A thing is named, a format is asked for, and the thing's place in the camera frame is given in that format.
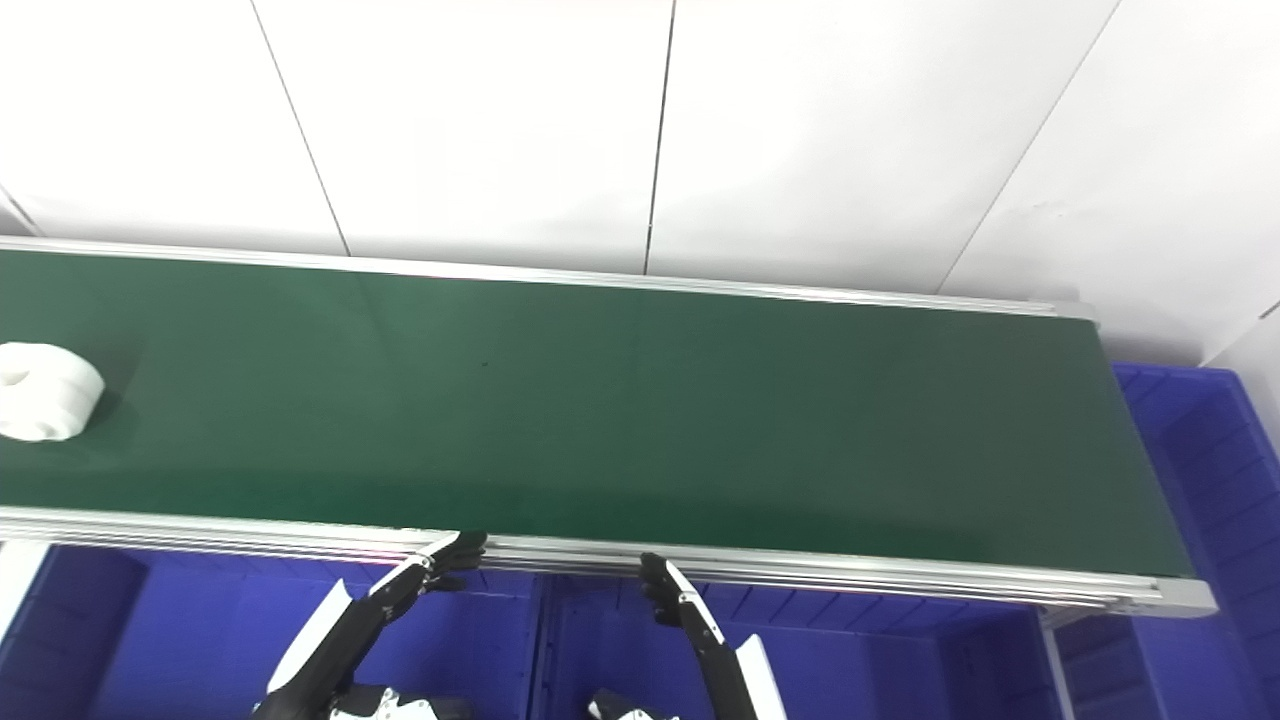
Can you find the white cylindrical part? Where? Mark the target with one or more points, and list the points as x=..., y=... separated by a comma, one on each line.
x=45, y=390

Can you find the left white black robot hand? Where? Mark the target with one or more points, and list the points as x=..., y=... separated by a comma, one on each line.
x=330, y=640

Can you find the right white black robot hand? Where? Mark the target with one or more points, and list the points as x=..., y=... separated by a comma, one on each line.
x=720, y=670

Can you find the blue plastic bin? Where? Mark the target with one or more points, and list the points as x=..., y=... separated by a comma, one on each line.
x=180, y=640
x=1220, y=520
x=860, y=660

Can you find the green conveyor belt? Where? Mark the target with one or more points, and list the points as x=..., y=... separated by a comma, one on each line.
x=800, y=570
x=620, y=420

